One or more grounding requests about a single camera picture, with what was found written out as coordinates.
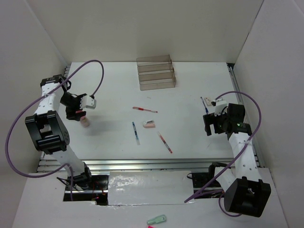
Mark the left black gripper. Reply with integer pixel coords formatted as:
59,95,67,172
59,92,87,122

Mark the blue gel pen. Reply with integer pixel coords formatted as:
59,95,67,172
200,97,209,114
132,122,140,145

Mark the pink crayon tube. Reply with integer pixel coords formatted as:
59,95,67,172
80,116,90,128

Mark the red gel pen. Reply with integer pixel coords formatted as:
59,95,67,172
132,106,158,113
157,132,173,154

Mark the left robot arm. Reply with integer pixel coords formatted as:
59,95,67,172
25,75,96,190

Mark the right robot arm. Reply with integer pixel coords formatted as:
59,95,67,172
203,99,271,218

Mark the white eraser pack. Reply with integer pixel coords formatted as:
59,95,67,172
204,97,213,106

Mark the pink eraser with sharpener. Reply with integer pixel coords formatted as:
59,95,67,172
143,120,155,128

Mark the tiered clear acrylic organizer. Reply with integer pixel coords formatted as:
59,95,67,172
136,55,176,91

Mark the white front cover board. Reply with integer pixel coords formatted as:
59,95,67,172
108,171,194,206

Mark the green clear object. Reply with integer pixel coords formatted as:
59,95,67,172
147,215,167,226

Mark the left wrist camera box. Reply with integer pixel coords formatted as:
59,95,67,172
79,95,96,109

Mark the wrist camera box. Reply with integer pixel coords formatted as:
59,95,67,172
79,95,96,109
211,98,228,116

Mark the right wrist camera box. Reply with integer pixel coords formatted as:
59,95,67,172
211,98,228,116

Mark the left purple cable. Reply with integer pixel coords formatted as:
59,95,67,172
5,59,105,202

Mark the purple cable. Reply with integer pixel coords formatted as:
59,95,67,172
184,91,262,217
5,59,105,202

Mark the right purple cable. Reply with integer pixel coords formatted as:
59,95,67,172
184,91,262,217

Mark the aluminium frame rail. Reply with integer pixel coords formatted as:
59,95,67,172
35,62,266,173

